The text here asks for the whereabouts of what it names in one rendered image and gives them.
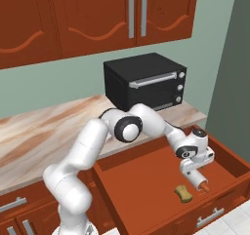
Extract red-brown base cupboard door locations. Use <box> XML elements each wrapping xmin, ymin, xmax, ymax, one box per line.
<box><xmin>0</xmin><ymin>217</ymin><xmax>20</xmax><ymax>235</ymax></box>
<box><xmin>15</xmin><ymin>200</ymin><xmax>63</xmax><ymax>235</ymax></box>

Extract red-brown wall cupboard door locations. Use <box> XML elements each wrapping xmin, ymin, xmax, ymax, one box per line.
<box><xmin>51</xmin><ymin>0</ymin><xmax>139</xmax><ymax>59</ymax></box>
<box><xmin>136</xmin><ymin>0</ymin><xmax>200</xmax><ymax>48</ymax></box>
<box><xmin>0</xmin><ymin>0</ymin><xmax>63</xmax><ymax>71</ymax></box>

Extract silver base cupboard handle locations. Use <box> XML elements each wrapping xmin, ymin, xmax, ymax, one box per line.
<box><xmin>6</xmin><ymin>225</ymin><xmax>18</xmax><ymax>235</ymax></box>
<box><xmin>21</xmin><ymin>218</ymin><xmax>35</xmax><ymax>235</ymax></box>

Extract silver drawer handle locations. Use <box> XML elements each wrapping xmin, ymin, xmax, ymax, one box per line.
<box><xmin>195</xmin><ymin>207</ymin><xmax>226</xmax><ymax>229</ymax></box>
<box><xmin>0</xmin><ymin>196</ymin><xmax>28</xmax><ymax>215</ymax></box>

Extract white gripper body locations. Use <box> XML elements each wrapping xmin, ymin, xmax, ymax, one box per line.
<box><xmin>179</xmin><ymin>147</ymin><xmax>216</xmax><ymax>177</ymax></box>

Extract closed red-brown drawer front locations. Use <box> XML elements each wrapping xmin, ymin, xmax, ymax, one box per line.
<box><xmin>0</xmin><ymin>179</ymin><xmax>57</xmax><ymax>223</ymax></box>

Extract silver wall cupboard handle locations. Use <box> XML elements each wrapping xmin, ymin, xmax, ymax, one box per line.
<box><xmin>127</xmin><ymin>0</ymin><xmax>136</xmax><ymax>40</ymax></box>
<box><xmin>140</xmin><ymin>0</ymin><xmax>148</xmax><ymax>38</ymax></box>

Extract yellow sponge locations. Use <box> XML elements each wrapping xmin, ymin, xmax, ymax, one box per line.
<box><xmin>174</xmin><ymin>184</ymin><xmax>194</xmax><ymax>204</ymax></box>

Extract black toaster oven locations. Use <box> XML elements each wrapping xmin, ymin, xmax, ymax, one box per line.
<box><xmin>103</xmin><ymin>52</ymin><xmax>188</xmax><ymax>113</ymax></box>

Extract silver toaster oven handle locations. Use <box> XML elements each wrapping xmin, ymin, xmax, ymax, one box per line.
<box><xmin>128</xmin><ymin>71</ymin><xmax>179</xmax><ymax>90</ymax></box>

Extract open red-brown wooden drawer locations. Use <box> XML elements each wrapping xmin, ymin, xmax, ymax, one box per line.
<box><xmin>92</xmin><ymin>125</ymin><xmax>250</xmax><ymax>235</ymax></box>

